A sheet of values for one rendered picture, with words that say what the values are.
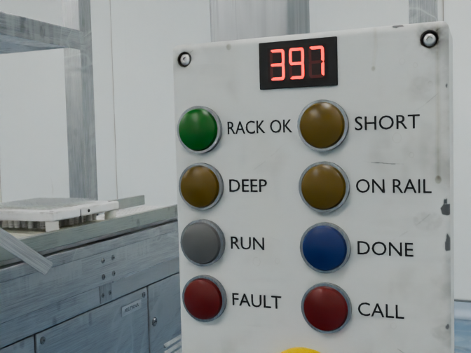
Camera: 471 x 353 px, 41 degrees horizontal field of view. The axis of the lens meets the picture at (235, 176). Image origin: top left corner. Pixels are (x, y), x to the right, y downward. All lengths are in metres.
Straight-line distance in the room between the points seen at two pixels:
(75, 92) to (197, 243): 1.52
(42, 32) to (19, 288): 0.48
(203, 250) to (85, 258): 1.02
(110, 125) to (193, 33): 0.95
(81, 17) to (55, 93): 3.32
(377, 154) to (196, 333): 0.16
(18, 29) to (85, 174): 0.76
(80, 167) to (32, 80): 3.52
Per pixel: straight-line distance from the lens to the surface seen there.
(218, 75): 0.40
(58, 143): 5.20
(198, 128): 0.40
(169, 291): 1.85
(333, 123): 0.37
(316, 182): 0.37
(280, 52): 0.39
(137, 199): 2.10
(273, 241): 0.39
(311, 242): 0.38
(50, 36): 1.28
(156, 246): 1.67
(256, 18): 0.46
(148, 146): 4.69
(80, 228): 1.39
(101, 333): 1.58
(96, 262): 1.45
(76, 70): 1.91
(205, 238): 0.40
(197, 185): 0.40
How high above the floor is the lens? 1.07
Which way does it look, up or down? 3 degrees down
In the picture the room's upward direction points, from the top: 2 degrees counter-clockwise
